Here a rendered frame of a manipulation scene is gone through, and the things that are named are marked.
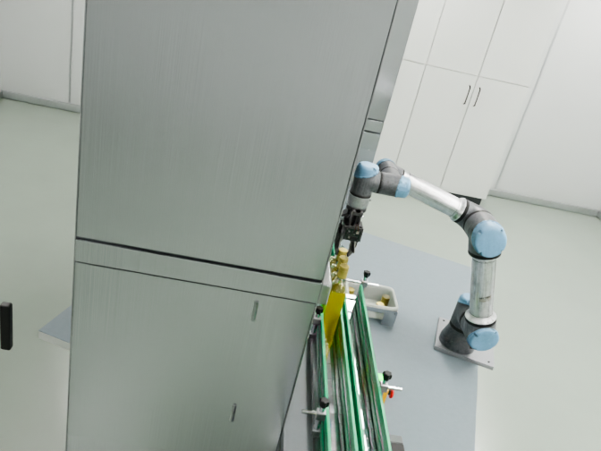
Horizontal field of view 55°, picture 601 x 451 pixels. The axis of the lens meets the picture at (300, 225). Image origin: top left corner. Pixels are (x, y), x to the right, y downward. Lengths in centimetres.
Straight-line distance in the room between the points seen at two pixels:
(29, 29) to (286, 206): 551
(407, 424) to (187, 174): 121
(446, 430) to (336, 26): 144
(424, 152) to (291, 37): 489
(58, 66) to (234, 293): 536
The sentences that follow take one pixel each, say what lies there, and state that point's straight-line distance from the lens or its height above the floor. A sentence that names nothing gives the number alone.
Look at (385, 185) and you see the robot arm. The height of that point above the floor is 146.
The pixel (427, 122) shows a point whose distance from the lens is 596.
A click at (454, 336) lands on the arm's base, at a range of 250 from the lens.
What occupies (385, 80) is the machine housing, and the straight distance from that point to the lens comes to 293.
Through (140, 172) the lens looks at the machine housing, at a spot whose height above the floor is 159.
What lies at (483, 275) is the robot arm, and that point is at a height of 120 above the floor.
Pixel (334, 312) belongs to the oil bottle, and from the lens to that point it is 209.
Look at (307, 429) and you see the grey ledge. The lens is 179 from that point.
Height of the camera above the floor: 213
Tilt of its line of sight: 26 degrees down
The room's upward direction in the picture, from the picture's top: 13 degrees clockwise
